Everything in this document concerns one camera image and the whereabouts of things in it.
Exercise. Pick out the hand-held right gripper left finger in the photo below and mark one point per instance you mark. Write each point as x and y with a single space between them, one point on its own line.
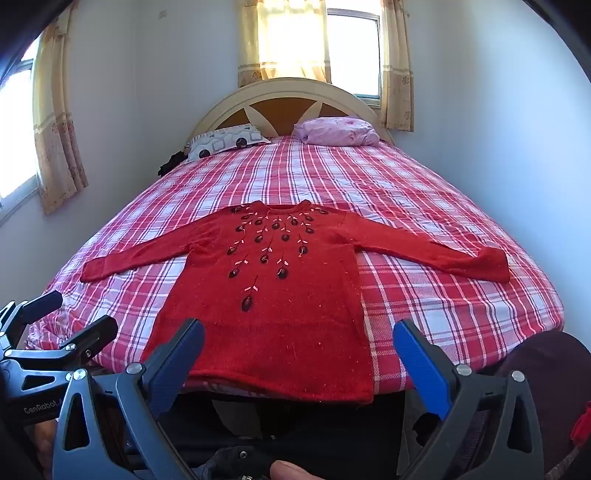
180 364

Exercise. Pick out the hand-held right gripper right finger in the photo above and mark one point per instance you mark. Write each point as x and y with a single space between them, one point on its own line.
425 369

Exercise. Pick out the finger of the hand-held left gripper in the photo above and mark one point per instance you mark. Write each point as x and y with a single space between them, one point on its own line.
39 304
92 334

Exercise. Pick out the red embroidered sweater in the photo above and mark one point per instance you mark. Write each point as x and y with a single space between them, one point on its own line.
286 323

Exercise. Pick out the person's left hand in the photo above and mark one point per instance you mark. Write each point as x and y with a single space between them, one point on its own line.
44 443

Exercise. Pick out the person's right hand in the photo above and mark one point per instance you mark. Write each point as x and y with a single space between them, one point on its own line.
288 471

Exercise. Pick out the person's maroon clothing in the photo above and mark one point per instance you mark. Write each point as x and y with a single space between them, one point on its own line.
549 383

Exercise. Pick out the beige side window curtain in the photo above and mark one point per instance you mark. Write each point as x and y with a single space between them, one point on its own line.
57 138

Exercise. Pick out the small red cloth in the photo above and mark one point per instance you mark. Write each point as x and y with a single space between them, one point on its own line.
582 424

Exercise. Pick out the red plaid bed sheet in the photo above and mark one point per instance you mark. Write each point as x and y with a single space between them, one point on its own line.
415 194

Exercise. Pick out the dark cloth beside bed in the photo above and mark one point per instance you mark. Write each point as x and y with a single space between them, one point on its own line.
170 162

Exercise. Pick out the grey patterned pillow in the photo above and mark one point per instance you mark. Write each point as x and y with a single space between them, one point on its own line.
226 141

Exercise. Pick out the pink pillow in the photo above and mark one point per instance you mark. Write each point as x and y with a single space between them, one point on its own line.
337 130

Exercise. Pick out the cream wooden headboard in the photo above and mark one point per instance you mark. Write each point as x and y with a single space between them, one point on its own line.
286 92

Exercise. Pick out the beige patterned curtain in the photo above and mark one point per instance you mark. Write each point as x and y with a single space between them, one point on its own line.
397 69

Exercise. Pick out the window behind headboard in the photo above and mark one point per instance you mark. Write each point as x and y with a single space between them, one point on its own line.
353 55

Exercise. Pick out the beige sheer curtain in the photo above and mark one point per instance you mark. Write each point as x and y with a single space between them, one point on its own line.
281 41

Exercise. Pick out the side wall window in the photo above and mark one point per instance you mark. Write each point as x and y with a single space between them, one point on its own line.
16 138

